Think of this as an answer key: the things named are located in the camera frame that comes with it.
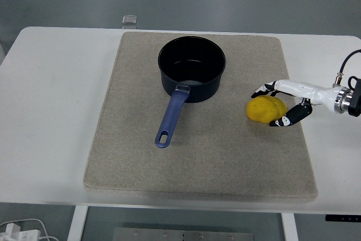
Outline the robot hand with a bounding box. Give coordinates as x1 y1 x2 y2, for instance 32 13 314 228
251 79 341 128

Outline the yellow potato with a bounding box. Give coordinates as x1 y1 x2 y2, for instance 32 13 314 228
246 95 288 124

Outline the beige fabric mat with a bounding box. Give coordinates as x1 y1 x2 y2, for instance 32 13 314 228
83 31 319 203

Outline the black table control panel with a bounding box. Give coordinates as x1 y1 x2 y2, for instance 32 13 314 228
325 214 361 222

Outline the white table leg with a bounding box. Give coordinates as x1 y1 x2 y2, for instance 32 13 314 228
67 205 90 241
280 212 298 241

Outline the grey metal plate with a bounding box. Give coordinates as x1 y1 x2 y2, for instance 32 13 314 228
112 226 254 241

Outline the white power strip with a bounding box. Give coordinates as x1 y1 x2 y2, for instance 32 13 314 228
0 222 42 241

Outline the blue pot with handle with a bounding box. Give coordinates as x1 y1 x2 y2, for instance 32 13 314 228
154 36 227 149

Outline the white power cable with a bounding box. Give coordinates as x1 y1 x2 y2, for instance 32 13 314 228
0 217 60 241

